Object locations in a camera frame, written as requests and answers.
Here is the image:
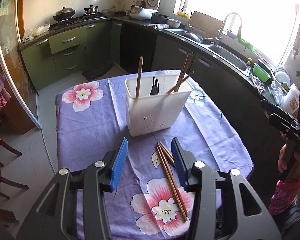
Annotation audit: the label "black plastic fork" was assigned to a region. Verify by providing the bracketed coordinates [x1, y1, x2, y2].
[150, 76, 160, 96]

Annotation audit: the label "grey bowl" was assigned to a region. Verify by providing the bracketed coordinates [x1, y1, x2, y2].
[167, 18, 182, 29]

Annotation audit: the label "green windowsill tray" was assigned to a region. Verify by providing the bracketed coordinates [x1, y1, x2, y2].
[237, 37, 255, 52]

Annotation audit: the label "green plastic basin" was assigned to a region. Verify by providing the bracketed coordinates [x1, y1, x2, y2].
[252, 62, 272, 82]

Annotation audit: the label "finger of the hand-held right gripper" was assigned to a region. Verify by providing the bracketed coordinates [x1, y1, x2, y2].
[269, 114, 300, 138]
[261, 99, 297, 123]

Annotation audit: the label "white plastic container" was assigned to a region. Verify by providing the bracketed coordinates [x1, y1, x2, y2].
[281, 84, 300, 117]

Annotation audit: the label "steel kitchen faucet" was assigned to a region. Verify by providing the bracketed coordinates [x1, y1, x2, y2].
[215, 12, 243, 46]

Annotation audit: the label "dark rag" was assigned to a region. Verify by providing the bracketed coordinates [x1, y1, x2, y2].
[249, 74, 265, 94]

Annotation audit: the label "black cooking pot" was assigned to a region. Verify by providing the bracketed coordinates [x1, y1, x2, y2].
[151, 14, 170, 24]

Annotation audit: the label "kitchen window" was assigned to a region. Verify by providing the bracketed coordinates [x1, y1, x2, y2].
[174, 0, 300, 68]

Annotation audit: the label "dark sauce bottles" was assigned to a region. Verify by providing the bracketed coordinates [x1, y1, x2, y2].
[131, 0, 147, 9]

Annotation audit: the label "person's right hand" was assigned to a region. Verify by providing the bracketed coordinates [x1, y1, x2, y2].
[277, 145, 300, 180]

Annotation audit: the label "gas stove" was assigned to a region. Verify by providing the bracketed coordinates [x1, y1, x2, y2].
[50, 12, 109, 29]

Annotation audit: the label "white plates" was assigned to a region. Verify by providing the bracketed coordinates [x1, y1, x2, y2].
[275, 66, 292, 90]

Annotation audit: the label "green base cabinets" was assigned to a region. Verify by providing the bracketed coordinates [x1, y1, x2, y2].
[20, 20, 123, 90]

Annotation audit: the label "grey dishcloth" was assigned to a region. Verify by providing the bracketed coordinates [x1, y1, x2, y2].
[147, 23, 169, 30]

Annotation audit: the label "dark base cabinets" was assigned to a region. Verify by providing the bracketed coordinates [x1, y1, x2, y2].
[120, 22, 275, 160]

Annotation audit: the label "hanging ladles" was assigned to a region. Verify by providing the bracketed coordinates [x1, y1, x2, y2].
[291, 45, 300, 78]

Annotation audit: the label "white plastic utensil holder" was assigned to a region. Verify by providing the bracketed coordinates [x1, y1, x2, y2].
[125, 74, 193, 137]

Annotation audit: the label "dark pan in sink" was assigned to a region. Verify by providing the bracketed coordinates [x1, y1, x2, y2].
[182, 29, 212, 44]

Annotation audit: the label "black wok with lid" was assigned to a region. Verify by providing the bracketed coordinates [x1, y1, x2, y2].
[52, 7, 76, 22]

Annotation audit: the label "white plastic bags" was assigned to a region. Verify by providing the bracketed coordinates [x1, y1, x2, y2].
[21, 20, 51, 43]

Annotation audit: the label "yellow basket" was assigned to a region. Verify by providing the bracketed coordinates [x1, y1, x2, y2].
[176, 7, 192, 18]

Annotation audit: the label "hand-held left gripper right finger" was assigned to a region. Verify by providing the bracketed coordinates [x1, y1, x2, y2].
[170, 137, 282, 240]

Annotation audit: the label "brown cutting board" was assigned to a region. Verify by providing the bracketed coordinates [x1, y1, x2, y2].
[190, 11, 224, 33]

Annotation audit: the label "glass sliding door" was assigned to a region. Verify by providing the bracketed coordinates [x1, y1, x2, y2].
[0, 0, 42, 130]

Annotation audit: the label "purple floral tablecloth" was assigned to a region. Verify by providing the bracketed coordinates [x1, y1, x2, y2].
[54, 69, 255, 240]

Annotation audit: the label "dark floor mat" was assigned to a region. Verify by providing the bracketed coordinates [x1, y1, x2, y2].
[82, 64, 113, 81]

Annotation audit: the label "steel sink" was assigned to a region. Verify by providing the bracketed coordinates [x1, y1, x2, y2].
[208, 45, 248, 72]

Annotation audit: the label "white rice cooker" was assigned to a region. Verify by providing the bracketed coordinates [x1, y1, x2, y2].
[130, 6, 158, 20]

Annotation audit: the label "crumpled foil bag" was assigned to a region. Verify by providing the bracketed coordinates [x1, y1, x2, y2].
[267, 80, 285, 105]

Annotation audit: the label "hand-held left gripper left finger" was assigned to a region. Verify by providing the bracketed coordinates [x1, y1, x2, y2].
[16, 137, 129, 240]

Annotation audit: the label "small steel pot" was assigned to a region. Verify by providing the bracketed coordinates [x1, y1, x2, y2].
[84, 4, 99, 15]

